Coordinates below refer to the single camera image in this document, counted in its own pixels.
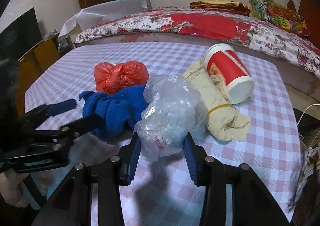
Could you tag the clear plastic bag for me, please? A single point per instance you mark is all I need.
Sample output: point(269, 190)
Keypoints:
point(172, 111)

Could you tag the red paper cup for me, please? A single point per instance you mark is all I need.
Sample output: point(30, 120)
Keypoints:
point(225, 65)

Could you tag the yellow rubber band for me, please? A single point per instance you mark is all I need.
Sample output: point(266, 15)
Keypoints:
point(220, 107)

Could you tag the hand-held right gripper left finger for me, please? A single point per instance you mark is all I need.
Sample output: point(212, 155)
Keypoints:
point(133, 157)

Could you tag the white plastic cover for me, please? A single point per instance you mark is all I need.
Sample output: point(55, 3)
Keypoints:
point(112, 8)

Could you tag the pale yellow cloth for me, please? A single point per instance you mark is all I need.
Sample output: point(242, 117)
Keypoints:
point(220, 123)

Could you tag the folded red yellow blanket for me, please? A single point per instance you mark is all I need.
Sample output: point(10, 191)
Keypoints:
point(220, 5)

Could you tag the red plastic bag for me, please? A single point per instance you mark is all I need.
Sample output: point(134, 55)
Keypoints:
point(112, 75)

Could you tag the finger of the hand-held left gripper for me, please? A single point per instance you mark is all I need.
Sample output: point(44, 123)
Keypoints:
point(62, 106)
point(82, 124)

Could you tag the colourful patterned pillow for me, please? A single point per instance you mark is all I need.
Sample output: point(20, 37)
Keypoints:
point(275, 14)

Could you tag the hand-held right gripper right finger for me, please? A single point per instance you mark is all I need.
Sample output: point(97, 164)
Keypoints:
point(192, 163)

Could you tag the red floral bedsheet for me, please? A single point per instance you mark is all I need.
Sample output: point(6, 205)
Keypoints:
point(200, 23)

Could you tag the black television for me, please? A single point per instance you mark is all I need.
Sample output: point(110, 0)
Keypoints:
point(20, 35)

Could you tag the red heart-shaped headboard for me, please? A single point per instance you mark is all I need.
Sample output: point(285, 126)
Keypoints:
point(312, 8)

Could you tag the wooden cabinet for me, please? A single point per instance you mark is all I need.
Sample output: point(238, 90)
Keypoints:
point(42, 53)

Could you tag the blue cloth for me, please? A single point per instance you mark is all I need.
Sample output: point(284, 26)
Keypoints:
point(115, 111)

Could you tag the pink checkered tablecloth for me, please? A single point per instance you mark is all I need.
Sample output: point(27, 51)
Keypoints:
point(262, 141)

